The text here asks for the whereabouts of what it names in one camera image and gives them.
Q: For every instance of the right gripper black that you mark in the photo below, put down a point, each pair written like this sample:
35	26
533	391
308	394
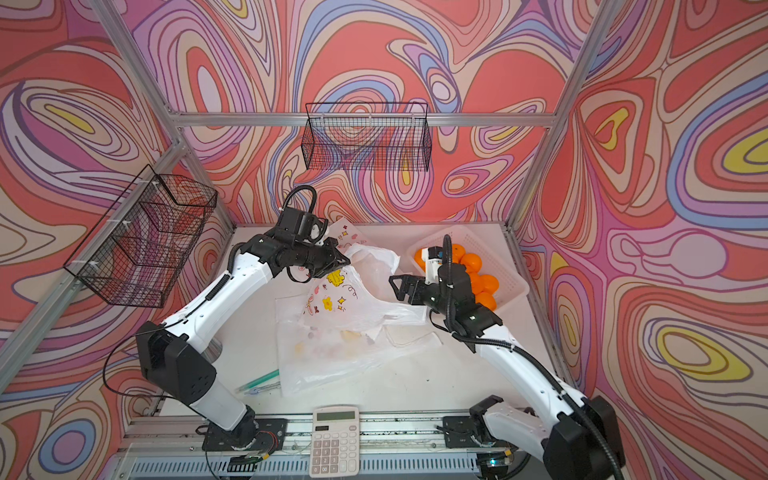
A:
408	280

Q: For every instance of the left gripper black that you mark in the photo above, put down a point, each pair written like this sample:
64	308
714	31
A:
334	256

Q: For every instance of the printed white plastic bag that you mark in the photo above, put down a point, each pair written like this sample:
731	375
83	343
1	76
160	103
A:
358	296

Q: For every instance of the white plastic fruit basket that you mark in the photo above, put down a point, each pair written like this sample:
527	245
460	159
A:
486	243

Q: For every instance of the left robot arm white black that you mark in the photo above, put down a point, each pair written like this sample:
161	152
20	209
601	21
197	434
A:
171	355

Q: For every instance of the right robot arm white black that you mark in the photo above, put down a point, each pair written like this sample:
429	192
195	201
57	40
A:
575	437

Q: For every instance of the orange fruit centre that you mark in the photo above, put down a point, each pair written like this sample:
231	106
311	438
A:
457	253

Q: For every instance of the orange fruit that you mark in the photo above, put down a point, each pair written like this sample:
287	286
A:
457	253
486	299
490	283
472	262

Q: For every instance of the orange fruit top left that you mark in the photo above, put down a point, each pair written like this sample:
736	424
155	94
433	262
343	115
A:
472	262

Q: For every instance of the orange fruit bottom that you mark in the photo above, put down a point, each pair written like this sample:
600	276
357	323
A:
486	299

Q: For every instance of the orange fruit right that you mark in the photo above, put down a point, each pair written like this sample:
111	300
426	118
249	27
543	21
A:
490	283

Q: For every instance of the clear plastic bag bottom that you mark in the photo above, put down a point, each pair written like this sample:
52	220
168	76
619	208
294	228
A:
313	356

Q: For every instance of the green pen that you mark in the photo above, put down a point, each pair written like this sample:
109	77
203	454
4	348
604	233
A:
265	383

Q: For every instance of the white desk calculator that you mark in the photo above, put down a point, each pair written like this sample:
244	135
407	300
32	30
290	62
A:
335	442

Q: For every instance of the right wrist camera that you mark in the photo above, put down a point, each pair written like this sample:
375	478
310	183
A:
432	259

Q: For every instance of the black wire basket back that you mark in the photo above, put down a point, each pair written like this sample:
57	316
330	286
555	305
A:
367	136

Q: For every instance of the black wire basket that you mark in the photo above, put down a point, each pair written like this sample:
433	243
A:
367	136
135	257

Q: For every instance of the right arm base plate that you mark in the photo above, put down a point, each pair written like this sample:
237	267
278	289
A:
463	431

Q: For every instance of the black wire basket left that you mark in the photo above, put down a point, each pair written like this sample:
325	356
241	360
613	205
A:
135	257

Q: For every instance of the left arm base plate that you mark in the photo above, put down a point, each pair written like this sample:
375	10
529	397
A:
256	435

